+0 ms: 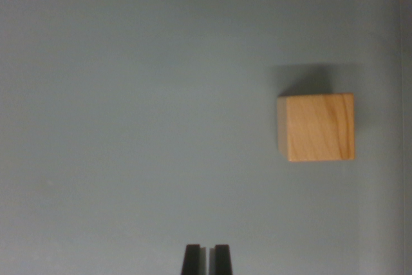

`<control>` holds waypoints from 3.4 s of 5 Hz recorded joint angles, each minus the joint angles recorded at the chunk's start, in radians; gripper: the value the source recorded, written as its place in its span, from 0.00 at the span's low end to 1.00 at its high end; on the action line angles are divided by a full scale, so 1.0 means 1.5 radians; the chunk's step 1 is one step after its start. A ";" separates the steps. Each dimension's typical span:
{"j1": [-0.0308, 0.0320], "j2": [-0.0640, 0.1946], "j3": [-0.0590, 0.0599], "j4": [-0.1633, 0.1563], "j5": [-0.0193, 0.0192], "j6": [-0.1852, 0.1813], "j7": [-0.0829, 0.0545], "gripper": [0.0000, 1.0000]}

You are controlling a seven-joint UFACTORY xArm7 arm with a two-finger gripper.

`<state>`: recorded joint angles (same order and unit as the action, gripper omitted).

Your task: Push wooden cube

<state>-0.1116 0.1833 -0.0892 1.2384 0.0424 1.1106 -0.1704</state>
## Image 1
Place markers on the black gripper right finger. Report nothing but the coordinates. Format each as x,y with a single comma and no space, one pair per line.
222,260

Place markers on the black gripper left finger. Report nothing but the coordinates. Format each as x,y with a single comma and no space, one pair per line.
192,260

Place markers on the wooden cube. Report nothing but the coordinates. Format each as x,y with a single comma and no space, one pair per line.
318,128

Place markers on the grey plastic bin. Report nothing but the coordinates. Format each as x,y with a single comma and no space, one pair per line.
145,110

